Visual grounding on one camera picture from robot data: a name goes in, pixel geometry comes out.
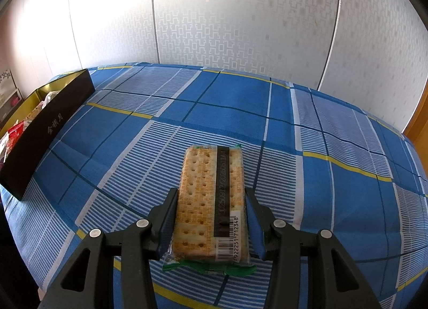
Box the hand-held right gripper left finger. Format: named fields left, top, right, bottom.
left=40, top=187, right=179, bottom=309

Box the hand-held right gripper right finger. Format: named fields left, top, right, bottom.
left=245, top=187, right=382, bottom=309

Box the black-striped cracker packet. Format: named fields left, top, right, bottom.
left=162, top=144, right=258, bottom=278

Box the gold-lined dark tin box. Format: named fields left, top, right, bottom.
left=0, top=68, right=96, bottom=201

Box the blue plaid tablecloth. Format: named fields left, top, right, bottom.
left=0, top=61, right=428, bottom=309

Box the wooden door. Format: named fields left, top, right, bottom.
left=403, top=72, right=428, bottom=149

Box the low dark cabinet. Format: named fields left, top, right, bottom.
left=0, top=88, right=24, bottom=122

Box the floral picture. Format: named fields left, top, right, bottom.
left=0, top=68, right=16, bottom=92

